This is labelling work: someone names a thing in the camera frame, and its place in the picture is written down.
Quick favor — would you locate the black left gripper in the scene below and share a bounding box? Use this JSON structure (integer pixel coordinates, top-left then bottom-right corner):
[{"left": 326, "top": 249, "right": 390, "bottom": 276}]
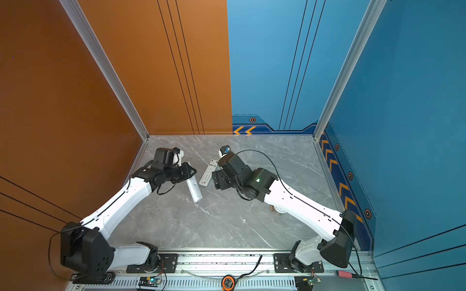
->
[{"left": 164, "top": 162, "right": 198, "bottom": 184}]

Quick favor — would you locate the white remote control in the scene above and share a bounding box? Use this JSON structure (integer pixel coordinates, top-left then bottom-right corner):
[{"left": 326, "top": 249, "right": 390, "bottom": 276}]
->
[{"left": 199, "top": 160, "right": 218, "bottom": 187}]

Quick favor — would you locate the white remote with QR label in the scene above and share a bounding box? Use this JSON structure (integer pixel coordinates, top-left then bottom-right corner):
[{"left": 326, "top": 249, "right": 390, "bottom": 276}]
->
[{"left": 186, "top": 176, "right": 202, "bottom": 203}]

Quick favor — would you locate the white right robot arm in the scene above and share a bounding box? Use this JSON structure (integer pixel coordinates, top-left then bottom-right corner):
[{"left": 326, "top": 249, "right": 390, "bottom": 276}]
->
[{"left": 212, "top": 146, "right": 358, "bottom": 272}]

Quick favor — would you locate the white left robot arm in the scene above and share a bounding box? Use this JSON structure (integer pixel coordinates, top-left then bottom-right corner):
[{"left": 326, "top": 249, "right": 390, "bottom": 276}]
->
[{"left": 60, "top": 147, "right": 202, "bottom": 279}]

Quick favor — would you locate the white lidded cup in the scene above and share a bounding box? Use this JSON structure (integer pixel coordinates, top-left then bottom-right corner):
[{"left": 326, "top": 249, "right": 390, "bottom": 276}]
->
[{"left": 274, "top": 206, "right": 286, "bottom": 215}]

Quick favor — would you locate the green circuit board left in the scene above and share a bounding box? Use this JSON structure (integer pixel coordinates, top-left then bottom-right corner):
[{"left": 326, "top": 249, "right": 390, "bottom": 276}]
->
[{"left": 138, "top": 276, "right": 164, "bottom": 290}]

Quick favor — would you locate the circuit board right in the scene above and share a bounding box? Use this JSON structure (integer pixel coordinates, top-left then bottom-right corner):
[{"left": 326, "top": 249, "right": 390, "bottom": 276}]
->
[{"left": 294, "top": 276, "right": 322, "bottom": 291}]

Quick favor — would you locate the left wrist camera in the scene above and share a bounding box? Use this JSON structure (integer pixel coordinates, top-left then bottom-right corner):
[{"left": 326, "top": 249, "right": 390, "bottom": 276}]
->
[{"left": 172, "top": 147, "right": 184, "bottom": 166}]

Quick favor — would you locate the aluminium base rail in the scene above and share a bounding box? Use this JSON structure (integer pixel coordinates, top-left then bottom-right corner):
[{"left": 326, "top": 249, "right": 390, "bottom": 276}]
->
[{"left": 66, "top": 249, "right": 384, "bottom": 291}]

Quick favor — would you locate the pink handled screwdriver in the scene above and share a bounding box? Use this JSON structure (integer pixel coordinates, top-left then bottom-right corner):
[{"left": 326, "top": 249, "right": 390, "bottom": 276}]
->
[{"left": 336, "top": 270, "right": 377, "bottom": 281}]

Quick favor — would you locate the aluminium corner post left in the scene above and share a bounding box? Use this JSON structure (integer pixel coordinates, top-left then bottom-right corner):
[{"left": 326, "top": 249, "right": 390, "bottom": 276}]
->
[{"left": 59, "top": 0, "right": 150, "bottom": 141}]

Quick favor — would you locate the aluminium corner post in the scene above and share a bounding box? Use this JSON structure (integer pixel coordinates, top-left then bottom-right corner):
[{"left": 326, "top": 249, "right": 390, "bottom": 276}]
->
[
  {"left": 59, "top": 0, "right": 150, "bottom": 141},
  {"left": 313, "top": 0, "right": 387, "bottom": 141}
]

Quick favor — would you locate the aluminium corner post right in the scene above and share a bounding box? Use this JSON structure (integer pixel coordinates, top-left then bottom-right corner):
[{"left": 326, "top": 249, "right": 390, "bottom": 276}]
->
[{"left": 313, "top": 0, "right": 387, "bottom": 141}]

